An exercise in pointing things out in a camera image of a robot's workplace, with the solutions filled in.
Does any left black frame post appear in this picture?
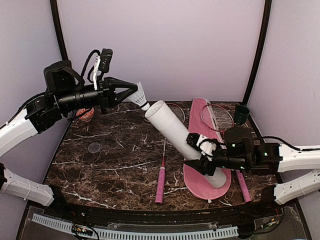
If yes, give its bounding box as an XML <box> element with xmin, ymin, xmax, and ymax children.
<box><xmin>49</xmin><ymin>0</ymin><xmax>69</xmax><ymax>60</ymax></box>

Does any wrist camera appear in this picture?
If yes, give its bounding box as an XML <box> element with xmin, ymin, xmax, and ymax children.
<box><xmin>196</xmin><ymin>134</ymin><xmax>219</xmax><ymax>162</ymax></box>
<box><xmin>87</xmin><ymin>48</ymin><xmax>113</xmax><ymax>91</ymax></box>

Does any dark green cup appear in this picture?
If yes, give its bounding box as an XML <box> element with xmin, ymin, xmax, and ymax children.
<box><xmin>233</xmin><ymin>105</ymin><xmax>250</xmax><ymax>125</ymax></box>

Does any black front rail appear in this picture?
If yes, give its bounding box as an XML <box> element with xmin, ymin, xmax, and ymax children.
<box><xmin>27</xmin><ymin>193</ymin><xmax>286</xmax><ymax>227</ymax></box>

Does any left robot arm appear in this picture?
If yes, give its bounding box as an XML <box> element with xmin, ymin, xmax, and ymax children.
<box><xmin>0</xmin><ymin>60</ymin><xmax>138</xmax><ymax>218</ymax></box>

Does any right black frame post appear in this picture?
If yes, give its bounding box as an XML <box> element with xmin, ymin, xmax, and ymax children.
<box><xmin>241</xmin><ymin>0</ymin><xmax>272</xmax><ymax>106</ymax></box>

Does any black frame post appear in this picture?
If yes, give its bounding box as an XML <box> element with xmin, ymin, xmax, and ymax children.
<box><xmin>241</xmin><ymin>0</ymin><xmax>272</xmax><ymax>106</ymax></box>
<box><xmin>49</xmin><ymin>0</ymin><xmax>69</xmax><ymax>60</ymax></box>

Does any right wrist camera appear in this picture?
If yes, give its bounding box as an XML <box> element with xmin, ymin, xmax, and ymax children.
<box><xmin>196</xmin><ymin>134</ymin><xmax>219</xmax><ymax>162</ymax></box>

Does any pink badminton racket right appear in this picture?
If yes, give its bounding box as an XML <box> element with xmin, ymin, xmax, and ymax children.
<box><xmin>200</xmin><ymin>103</ymin><xmax>252</xmax><ymax>203</ymax></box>

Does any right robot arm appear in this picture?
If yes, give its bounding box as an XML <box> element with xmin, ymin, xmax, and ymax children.
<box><xmin>184</xmin><ymin>127</ymin><xmax>320</xmax><ymax>217</ymax></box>

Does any white shuttlecock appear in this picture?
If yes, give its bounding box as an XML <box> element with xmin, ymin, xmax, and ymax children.
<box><xmin>124</xmin><ymin>81</ymin><xmax>150</xmax><ymax>111</ymax></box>

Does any pink badminton racket left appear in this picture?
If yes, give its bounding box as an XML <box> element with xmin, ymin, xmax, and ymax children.
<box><xmin>154</xmin><ymin>103</ymin><xmax>186</xmax><ymax>204</ymax></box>

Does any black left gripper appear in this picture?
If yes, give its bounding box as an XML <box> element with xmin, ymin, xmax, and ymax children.
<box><xmin>56</xmin><ymin>75</ymin><xmax>138</xmax><ymax>114</ymax></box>

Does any clear plastic tube lid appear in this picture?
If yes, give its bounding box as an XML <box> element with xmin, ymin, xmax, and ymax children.
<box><xmin>87</xmin><ymin>142</ymin><xmax>101</xmax><ymax>154</ymax></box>

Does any pink racket cover bag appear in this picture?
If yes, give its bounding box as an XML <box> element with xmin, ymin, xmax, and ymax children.
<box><xmin>183</xmin><ymin>97</ymin><xmax>232</xmax><ymax>203</ymax></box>

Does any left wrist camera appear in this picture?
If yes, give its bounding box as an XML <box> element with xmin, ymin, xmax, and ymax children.
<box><xmin>87</xmin><ymin>48</ymin><xmax>113</xmax><ymax>91</ymax></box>

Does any white slotted cable duct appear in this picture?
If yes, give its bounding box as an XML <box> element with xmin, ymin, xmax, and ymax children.
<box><xmin>31</xmin><ymin>213</ymin><xmax>239</xmax><ymax>240</ymax></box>

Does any red patterned bowl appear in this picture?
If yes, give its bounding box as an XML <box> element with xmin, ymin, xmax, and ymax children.
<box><xmin>76</xmin><ymin>107</ymin><xmax>95</xmax><ymax>123</ymax></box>

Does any pink badminton racket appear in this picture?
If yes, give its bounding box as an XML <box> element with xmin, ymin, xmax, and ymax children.
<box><xmin>200</xmin><ymin>103</ymin><xmax>252</xmax><ymax>203</ymax></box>
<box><xmin>154</xmin><ymin>103</ymin><xmax>186</xmax><ymax>204</ymax></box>

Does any white shuttlecock tube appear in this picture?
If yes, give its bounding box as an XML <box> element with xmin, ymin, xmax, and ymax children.
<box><xmin>145</xmin><ymin>100</ymin><xmax>229</xmax><ymax>189</ymax></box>

